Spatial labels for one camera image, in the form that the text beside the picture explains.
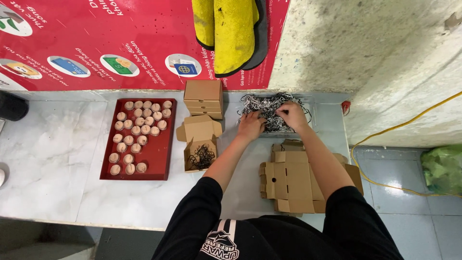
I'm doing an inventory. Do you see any person's left hand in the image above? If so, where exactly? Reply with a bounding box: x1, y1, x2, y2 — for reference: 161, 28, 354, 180
236, 111, 267, 142

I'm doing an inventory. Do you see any green plastic bag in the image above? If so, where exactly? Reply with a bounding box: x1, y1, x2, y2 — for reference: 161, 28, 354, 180
420, 144, 462, 196

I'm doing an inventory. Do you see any red printed poster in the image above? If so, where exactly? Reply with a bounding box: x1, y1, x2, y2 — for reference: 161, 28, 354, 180
0, 0, 291, 91

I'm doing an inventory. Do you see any yellow cable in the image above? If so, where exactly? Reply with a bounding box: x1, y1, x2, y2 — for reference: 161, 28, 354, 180
350, 91, 462, 198

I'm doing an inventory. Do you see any black and white shredded paper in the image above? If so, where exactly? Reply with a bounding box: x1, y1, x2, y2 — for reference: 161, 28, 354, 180
237, 92, 313, 134

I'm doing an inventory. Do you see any person's black printed shirt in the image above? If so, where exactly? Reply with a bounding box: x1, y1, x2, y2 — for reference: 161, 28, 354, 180
151, 176, 405, 260

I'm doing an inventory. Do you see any open cardboard box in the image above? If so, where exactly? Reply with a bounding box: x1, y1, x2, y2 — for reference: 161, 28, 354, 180
176, 114, 223, 173

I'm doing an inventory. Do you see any black round object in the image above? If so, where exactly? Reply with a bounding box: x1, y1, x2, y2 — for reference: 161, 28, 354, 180
0, 90, 30, 122

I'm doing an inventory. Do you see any person's right hand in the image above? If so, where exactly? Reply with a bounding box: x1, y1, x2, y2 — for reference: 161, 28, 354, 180
276, 101, 310, 132

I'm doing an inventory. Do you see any tall closed cardboard box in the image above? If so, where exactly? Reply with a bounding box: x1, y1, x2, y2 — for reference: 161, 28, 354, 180
183, 80, 224, 108

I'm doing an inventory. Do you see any stack of flat cardboard blanks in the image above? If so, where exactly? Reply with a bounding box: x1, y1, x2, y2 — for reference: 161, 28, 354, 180
259, 139, 365, 215

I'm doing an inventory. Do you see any yellow cloth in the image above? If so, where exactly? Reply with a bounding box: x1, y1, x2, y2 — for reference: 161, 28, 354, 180
191, 0, 260, 77

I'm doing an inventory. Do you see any clear plastic tray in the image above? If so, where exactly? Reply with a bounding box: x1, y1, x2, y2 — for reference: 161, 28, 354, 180
237, 94, 321, 138

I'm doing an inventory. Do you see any red rectangular tray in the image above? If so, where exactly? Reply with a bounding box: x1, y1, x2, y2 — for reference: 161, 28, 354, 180
100, 98, 178, 181

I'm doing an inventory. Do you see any dark shredded paper tuft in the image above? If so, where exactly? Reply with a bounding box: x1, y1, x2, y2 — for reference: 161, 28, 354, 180
187, 144, 216, 171

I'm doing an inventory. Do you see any thin closed cardboard box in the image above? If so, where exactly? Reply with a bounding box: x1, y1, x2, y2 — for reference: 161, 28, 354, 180
186, 106, 224, 114
189, 111, 224, 120

